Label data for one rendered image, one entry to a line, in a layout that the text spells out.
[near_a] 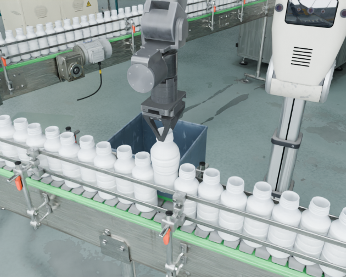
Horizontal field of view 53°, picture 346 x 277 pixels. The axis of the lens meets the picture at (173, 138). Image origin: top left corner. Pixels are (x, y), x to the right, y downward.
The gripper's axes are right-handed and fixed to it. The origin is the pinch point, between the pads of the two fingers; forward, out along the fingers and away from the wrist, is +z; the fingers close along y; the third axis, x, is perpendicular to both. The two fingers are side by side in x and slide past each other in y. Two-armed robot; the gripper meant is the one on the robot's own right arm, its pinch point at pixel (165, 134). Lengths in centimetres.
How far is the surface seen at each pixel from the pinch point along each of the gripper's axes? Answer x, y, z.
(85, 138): -24.8, -1.4, 8.3
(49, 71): -119, -86, 34
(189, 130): -16, -56, 33
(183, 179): 5.9, 2.3, 9.8
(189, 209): 7.8, 2.7, 17.9
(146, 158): -4.5, 1.0, 7.4
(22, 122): -48.1, -1.8, 9.0
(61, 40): -118, -99, 18
